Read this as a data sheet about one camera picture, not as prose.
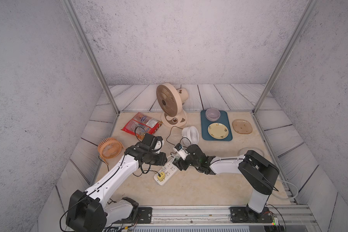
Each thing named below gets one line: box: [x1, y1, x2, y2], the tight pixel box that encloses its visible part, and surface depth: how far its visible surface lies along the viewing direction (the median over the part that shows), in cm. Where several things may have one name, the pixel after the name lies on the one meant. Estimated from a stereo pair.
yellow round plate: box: [207, 121, 230, 140], surface depth 110 cm
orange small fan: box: [97, 136, 125, 166], surface depth 89 cm
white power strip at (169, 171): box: [153, 162, 180, 186], surface depth 87 cm
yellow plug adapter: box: [157, 171, 166, 182], surface depth 82 cm
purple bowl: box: [205, 107, 221, 122], surface depth 114 cm
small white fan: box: [180, 125, 200, 148], surface depth 97 cm
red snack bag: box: [121, 112, 163, 140], surface depth 110 cm
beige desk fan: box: [156, 82, 189, 129], surface depth 101 cm
